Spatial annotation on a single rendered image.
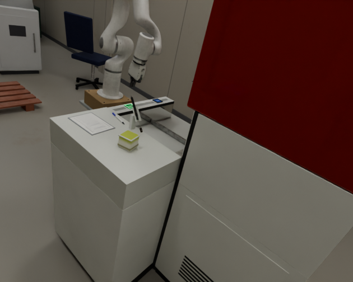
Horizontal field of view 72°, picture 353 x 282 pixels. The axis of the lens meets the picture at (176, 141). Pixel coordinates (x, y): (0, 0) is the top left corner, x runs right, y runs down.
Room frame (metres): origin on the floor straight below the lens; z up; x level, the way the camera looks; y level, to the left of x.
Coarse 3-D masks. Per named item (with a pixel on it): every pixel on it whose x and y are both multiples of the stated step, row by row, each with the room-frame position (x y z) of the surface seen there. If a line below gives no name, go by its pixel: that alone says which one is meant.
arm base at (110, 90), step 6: (108, 72) 1.64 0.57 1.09; (108, 78) 1.63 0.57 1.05; (114, 78) 1.64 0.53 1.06; (120, 78) 1.71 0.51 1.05; (108, 84) 1.63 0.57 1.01; (114, 84) 1.65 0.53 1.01; (102, 90) 1.71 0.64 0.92; (108, 90) 1.63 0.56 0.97; (114, 90) 1.65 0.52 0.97; (102, 96) 1.60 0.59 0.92; (108, 96) 1.63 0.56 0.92; (114, 96) 1.65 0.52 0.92; (120, 96) 1.69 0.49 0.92
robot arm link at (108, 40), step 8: (120, 0) 1.63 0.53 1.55; (120, 8) 1.64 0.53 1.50; (128, 8) 1.68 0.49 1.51; (112, 16) 1.65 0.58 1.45; (120, 16) 1.64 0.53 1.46; (112, 24) 1.64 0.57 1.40; (120, 24) 1.65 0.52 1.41; (104, 32) 1.64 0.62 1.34; (112, 32) 1.62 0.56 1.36; (104, 40) 1.60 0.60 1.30; (112, 40) 1.62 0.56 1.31; (104, 48) 1.60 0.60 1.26; (112, 48) 1.62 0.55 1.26
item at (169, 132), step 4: (152, 120) 1.57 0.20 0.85; (152, 124) 1.56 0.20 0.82; (156, 124) 1.54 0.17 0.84; (160, 124) 1.54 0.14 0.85; (160, 128) 1.52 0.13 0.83; (164, 128) 1.50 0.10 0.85; (168, 132) 1.48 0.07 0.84; (172, 132) 1.47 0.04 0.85; (172, 136) 1.46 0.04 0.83; (176, 136) 1.44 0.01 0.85; (180, 140) 1.41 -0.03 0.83; (184, 140) 1.40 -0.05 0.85; (184, 144) 1.39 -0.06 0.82
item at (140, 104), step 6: (138, 102) 1.57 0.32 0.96; (144, 102) 1.59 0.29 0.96; (150, 102) 1.63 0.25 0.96; (156, 102) 1.65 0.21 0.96; (162, 102) 1.68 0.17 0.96; (108, 108) 1.36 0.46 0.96; (114, 108) 1.38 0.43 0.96; (120, 108) 1.41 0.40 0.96; (126, 108) 1.43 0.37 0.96; (138, 108) 1.47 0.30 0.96
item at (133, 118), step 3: (132, 108) 1.16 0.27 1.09; (138, 111) 1.18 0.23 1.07; (132, 114) 1.18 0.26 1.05; (135, 114) 1.17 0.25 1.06; (138, 114) 1.17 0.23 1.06; (132, 117) 1.16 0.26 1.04; (135, 117) 1.14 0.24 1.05; (138, 117) 1.17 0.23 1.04; (132, 120) 1.16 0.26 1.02; (135, 120) 1.15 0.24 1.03; (138, 120) 1.16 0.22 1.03; (129, 123) 1.17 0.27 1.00; (132, 123) 1.16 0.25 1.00; (135, 123) 1.18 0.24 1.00; (129, 126) 1.17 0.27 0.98; (132, 126) 1.17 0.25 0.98
